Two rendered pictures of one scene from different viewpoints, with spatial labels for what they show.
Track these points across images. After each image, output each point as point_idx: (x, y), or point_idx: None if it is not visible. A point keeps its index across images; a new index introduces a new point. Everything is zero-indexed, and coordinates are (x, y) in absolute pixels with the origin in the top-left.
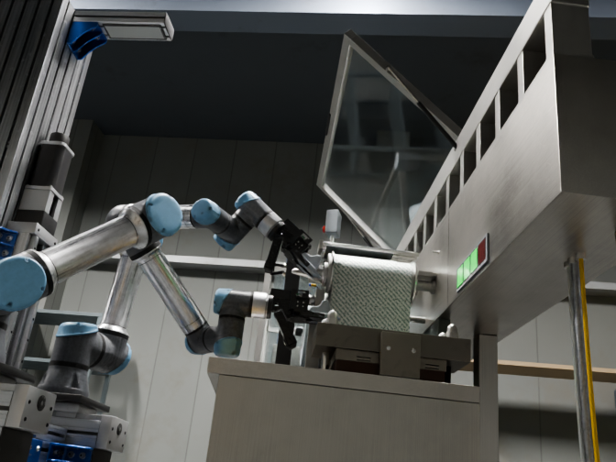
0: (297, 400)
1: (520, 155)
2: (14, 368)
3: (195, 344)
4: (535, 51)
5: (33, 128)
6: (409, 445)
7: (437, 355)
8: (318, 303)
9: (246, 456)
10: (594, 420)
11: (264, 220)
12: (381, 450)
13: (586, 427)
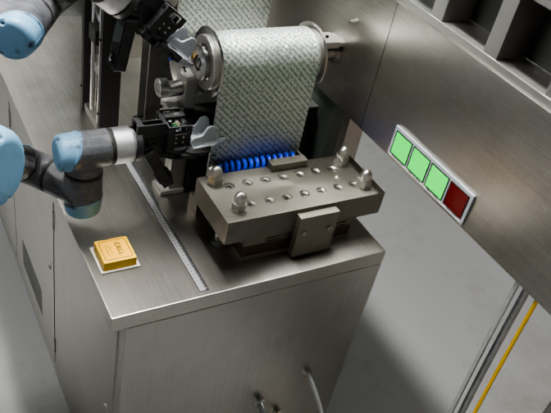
0: (211, 319)
1: None
2: None
3: (25, 183)
4: None
5: None
6: (311, 313)
7: (348, 215)
8: (188, 99)
9: (160, 374)
10: (499, 370)
11: (109, 1)
12: (287, 324)
13: (488, 365)
